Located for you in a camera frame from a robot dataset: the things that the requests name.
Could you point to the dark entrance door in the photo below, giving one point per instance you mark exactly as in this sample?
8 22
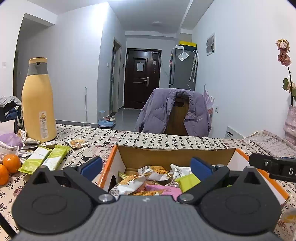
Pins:
142 76

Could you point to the pink snack bag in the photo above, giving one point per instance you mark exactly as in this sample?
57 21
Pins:
166 190

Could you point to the small green snack bar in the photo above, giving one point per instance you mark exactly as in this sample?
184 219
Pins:
56 157
35 160

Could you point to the dried pink roses bouquet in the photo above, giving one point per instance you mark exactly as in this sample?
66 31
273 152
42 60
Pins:
283 57

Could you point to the wall electrical panel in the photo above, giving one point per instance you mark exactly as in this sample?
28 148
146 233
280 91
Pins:
210 45

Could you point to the grey refrigerator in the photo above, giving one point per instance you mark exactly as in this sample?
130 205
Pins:
183 69

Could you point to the pink textured vase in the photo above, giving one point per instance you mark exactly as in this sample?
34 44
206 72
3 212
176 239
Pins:
289 126

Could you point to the purple down jacket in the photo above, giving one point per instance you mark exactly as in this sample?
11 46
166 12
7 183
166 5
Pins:
154 116

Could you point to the folded pink quilt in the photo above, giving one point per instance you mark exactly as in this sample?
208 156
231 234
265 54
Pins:
273 144

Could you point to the oat crisps packet on table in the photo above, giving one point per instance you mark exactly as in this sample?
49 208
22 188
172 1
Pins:
77 143

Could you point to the yellow box on refrigerator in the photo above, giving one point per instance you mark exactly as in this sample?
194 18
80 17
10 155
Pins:
184 43

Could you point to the oat crisps snack packet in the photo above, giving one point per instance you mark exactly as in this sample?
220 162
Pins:
129 185

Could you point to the white silver snack packet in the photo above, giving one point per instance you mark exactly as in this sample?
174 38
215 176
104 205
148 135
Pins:
177 173

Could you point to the orange mandarin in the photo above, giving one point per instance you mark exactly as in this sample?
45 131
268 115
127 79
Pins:
12 163
4 175

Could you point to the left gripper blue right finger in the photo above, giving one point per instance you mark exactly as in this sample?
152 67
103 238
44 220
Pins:
201 169

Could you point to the wooden chair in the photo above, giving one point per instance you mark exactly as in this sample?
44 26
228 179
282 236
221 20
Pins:
175 125

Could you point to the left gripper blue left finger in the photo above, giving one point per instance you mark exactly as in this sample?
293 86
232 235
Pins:
91 168

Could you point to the orange cardboard pumpkin box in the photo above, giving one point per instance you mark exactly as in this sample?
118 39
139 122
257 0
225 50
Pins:
128 160

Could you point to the yellow thermos bottle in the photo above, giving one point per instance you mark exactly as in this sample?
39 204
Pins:
37 102

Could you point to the purple tissue paper bag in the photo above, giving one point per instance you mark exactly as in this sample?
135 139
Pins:
10 142

